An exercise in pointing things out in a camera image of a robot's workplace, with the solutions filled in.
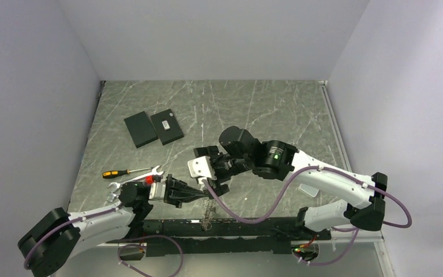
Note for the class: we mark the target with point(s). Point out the yellow handled screwdriver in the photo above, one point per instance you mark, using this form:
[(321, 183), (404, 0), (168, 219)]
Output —
[(118, 173)]

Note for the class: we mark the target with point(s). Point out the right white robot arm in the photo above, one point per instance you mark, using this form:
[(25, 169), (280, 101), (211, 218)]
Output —
[(276, 160)]

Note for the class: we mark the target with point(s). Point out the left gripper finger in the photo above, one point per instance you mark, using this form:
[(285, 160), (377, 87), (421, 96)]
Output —
[(194, 191), (193, 197)]

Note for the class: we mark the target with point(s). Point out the black box with label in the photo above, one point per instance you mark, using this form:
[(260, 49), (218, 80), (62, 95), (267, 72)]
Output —
[(166, 127)]

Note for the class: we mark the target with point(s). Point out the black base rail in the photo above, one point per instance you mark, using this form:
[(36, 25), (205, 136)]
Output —
[(277, 235)]

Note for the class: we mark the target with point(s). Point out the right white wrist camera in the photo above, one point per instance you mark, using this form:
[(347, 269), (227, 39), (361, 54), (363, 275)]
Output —
[(201, 167)]

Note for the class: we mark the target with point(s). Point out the aluminium frame rail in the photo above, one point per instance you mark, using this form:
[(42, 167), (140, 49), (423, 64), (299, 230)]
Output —
[(359, 204)]

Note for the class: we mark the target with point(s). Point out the silver wrench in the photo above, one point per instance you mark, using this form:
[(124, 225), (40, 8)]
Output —
[(115, 186)]

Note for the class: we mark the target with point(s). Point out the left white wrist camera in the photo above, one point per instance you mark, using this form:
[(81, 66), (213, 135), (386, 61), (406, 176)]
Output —
[(157, 191)]

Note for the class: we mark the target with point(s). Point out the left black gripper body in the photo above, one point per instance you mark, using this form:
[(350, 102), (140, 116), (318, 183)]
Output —
[(170, 184)]

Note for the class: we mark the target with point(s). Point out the black box lid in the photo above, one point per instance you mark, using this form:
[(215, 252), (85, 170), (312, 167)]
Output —
[(140, 129)]

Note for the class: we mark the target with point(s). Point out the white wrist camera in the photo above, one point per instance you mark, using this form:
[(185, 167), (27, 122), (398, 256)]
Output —
[(157, 191), (201, 167)]

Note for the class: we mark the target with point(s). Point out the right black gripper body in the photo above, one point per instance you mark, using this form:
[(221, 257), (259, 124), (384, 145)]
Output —
[(224, 167)]

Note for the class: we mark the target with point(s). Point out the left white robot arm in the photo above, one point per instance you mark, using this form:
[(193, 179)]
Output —
[(59, 235)]

